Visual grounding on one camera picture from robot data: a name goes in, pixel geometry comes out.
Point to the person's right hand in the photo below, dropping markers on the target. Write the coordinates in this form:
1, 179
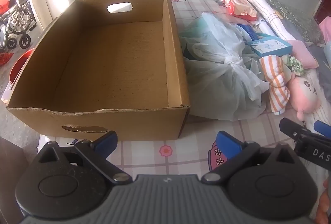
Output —
326, 203

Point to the rolled white towel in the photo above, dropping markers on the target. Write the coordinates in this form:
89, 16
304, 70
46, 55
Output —
269, 12

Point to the red plastic basin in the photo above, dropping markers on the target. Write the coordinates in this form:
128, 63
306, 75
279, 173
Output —
19, 66

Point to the white plastic bag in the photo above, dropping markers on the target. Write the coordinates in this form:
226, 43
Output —
219, 79

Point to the grey floral pillow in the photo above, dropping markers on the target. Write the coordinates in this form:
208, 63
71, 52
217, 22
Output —
297, 17

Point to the red wet wipes pack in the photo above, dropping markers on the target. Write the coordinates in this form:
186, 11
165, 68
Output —
240, 7

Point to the green patterned cloth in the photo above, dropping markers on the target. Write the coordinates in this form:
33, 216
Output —
294, 63

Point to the pink plush toy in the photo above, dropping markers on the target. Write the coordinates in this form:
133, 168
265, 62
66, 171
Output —
305, 97

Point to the wheelchair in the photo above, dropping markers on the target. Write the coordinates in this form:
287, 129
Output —
18, 20

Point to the orange striped towel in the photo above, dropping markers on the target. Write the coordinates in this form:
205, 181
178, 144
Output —
278, 84

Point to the brown cardboard box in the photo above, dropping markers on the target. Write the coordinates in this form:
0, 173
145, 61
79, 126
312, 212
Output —
103, 58

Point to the blue plaster box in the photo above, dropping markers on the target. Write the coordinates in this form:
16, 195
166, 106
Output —
271, 45

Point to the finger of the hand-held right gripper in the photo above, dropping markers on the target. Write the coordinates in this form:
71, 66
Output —
291, 127
323, 128

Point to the red hanging cloth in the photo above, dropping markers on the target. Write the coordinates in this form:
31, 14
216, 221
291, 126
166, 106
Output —
4, 1

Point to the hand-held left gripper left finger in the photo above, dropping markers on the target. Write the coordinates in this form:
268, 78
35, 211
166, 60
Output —
106, 140

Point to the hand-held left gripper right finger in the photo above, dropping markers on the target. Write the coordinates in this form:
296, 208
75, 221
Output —
227, 144

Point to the pink sponge cloth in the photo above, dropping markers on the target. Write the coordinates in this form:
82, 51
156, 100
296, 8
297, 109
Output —
303, 54

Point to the dark red door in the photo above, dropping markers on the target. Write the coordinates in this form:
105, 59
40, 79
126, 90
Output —
324, 7

